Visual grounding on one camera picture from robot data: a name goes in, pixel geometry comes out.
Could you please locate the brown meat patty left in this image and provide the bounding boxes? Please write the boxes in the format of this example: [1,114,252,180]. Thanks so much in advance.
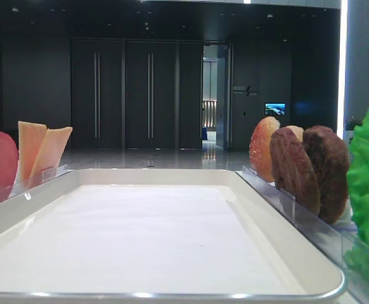
[270,127,320,215]

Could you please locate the brown meat patty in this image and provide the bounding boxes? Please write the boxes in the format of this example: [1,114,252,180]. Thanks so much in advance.
[270,127,320,215]
[303,125,349,224]

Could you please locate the orange cheese slice right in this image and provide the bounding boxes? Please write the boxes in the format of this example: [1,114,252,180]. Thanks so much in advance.
[30,127,73,178]

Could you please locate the orange cheese slice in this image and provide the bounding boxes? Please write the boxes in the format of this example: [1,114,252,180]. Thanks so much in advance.
[30,127,73,178]
[18,121,47,182]

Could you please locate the brown meat patty right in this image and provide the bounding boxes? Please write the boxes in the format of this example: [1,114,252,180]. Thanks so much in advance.
[303,125,349,224]

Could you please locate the orange cheese slice left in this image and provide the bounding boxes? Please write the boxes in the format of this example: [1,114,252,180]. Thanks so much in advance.
[18,121,47,182]

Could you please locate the sesame bun top front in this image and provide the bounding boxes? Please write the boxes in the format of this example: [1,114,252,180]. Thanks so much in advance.
[249,117,280,182]

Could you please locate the dark double door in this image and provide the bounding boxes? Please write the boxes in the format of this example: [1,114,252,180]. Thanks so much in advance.
[71,39,203,149]

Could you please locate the bun top rear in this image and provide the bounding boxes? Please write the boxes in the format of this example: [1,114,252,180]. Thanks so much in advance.
[287,125,304,142]

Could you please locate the white rectangular metal tray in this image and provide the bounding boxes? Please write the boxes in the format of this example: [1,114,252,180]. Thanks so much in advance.
[0,169,346,303]

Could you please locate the clear acrylic rack left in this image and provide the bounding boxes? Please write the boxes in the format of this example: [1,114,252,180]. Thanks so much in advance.
[0,165,68,203]

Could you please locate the clear acrylic rack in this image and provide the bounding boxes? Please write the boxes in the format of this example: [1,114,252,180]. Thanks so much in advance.
[241,166,369,303]
[0,165,68,203]

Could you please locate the clear acrylic rack right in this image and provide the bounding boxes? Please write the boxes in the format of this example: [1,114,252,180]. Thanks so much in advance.
[241,166,369,303]

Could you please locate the small wall screen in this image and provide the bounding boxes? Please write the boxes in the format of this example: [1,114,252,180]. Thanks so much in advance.
[265,103,285,116]

